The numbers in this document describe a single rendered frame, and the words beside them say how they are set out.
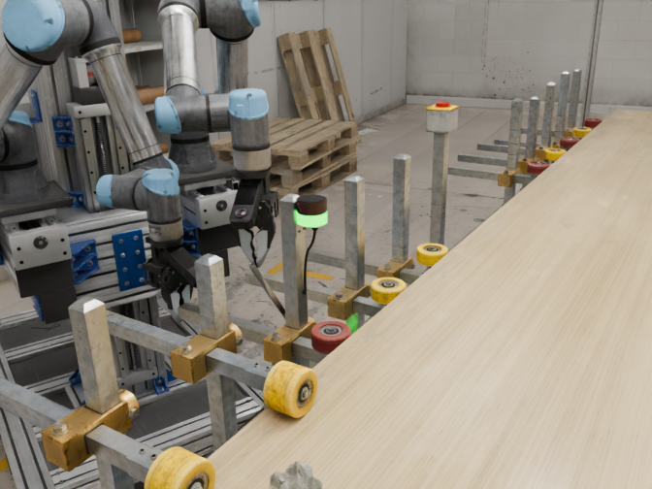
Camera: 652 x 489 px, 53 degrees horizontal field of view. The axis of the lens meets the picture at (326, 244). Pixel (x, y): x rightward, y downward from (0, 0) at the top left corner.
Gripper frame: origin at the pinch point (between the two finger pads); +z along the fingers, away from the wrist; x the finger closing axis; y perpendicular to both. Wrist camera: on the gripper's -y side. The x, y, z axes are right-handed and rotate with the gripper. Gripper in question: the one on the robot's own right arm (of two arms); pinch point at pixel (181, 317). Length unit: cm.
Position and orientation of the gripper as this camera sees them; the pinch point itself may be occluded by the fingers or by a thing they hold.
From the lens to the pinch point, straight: 157.7
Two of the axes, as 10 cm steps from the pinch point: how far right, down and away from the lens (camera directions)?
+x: -5.3, 3.2, -7.8
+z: 0.1, 9.3, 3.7
